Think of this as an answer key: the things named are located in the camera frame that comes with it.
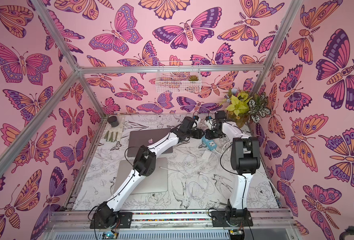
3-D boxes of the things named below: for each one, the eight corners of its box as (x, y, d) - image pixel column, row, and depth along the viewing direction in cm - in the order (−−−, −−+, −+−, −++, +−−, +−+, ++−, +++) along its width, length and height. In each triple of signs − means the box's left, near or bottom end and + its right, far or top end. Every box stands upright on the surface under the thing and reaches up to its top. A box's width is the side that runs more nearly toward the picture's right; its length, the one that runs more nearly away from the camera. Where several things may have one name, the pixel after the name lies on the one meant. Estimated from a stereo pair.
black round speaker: (108, 127, 114) (105, 123, 111) (111, 118, 120) (109, 114, 117) (117, 127, 114) (115, 123, 111) (120, 118, 120) (119, 114, 117)
